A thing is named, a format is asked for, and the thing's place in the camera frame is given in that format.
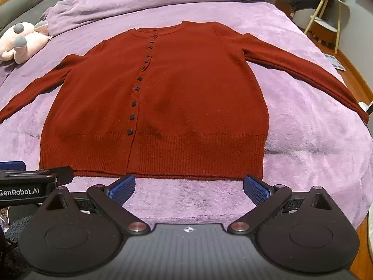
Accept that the white and brown stool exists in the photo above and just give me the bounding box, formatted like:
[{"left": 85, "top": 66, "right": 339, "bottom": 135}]
[{"left": 309, "top": 17, "right": 336, "bottom": 48}]

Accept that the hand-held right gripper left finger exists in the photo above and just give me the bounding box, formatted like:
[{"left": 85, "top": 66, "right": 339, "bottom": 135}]
[{"left": 44, "top": 174, "right": 151, "bottom": 236}]

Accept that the purple fleece bed blanket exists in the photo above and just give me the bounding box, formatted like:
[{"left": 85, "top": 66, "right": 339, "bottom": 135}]
[{"left": 0, "top": 0, "right": 373, "bottom": 231}]

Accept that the dark clothes pile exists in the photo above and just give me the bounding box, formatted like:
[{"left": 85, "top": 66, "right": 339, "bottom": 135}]
[{"left": 289, "top": 0, "right": 325, "bottom": 11}]

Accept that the dark red knit cardigan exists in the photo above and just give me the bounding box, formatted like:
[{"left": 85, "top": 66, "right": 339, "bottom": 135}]
[{"left": 0, "top": 20, "right": 370, "bottom": 181}]

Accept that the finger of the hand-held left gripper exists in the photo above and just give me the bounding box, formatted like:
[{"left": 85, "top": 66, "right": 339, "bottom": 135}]
[
  {"left": 0, "top": 161, "right": 26, "bottom": 172},
  {"left": 0, "top": 166, "right": 74, "bottom": 185}
]

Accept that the magazine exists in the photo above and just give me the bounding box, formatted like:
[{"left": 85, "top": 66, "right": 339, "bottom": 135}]
[{"left": 323, "top": 53, "right": 347, "bottom": 71}]

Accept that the grey padded headboard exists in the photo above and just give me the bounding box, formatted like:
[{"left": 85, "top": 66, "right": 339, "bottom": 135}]
[{"left": 0, "top": 0, "right": 52, "bottom": 32}]

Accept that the side table with yellow legs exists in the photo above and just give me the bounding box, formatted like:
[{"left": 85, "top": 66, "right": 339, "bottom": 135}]
[{"left": 304, "top": 0, "right": 347, "bottom": 55}]

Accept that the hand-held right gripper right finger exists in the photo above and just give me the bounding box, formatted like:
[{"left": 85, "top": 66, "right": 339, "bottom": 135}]
[{"left": 227, "top": 174, "right": 336, "bottom": 236}]

